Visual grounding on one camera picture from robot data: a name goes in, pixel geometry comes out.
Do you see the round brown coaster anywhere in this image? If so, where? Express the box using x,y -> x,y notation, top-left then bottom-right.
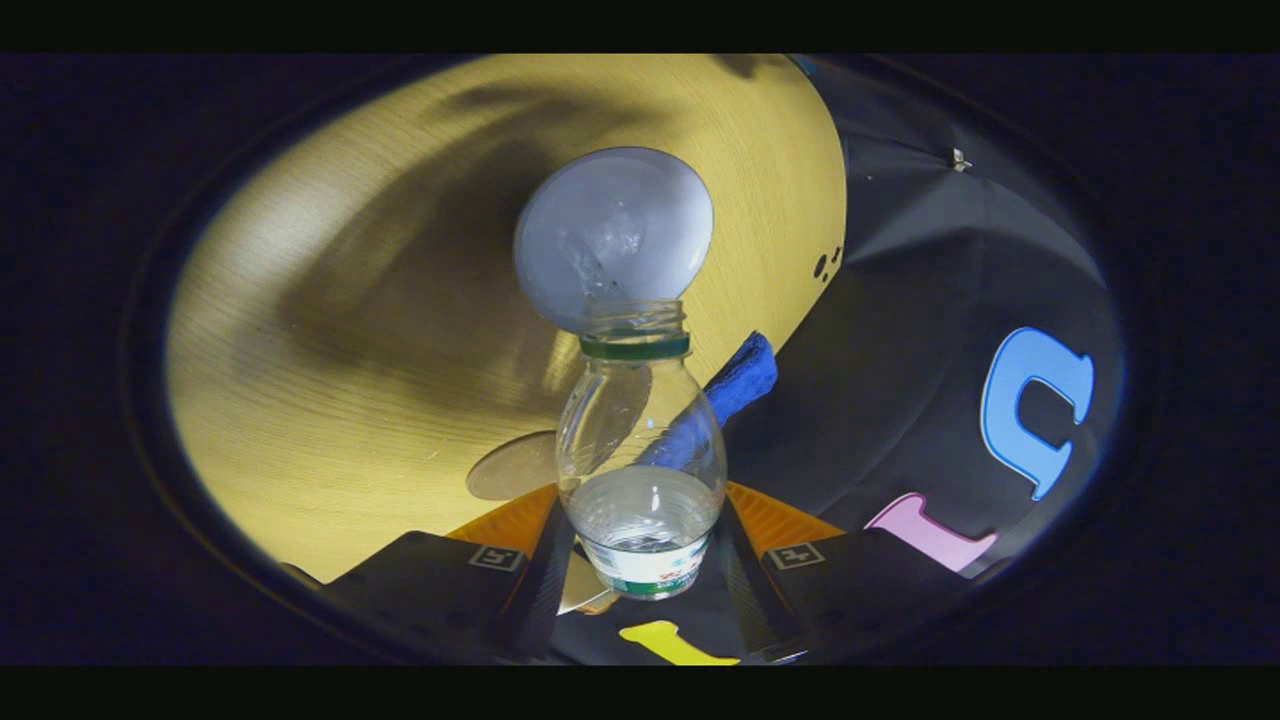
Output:
466,430 -> 561,502

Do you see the clear plastic water bottle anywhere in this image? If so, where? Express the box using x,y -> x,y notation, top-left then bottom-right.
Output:
555,298 -> 728,601

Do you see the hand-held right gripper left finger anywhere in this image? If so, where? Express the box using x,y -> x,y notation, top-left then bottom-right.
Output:
283,483 -> 578,663

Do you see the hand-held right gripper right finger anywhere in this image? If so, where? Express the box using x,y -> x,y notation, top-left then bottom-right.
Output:
712,481 -> 976,663

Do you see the black backdrop cloth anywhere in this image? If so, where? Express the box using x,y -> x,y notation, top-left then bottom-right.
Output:
545,55 -> 1126,666

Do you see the blue towel cloth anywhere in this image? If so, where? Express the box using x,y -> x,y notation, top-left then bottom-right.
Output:
640,331 -> 779,471

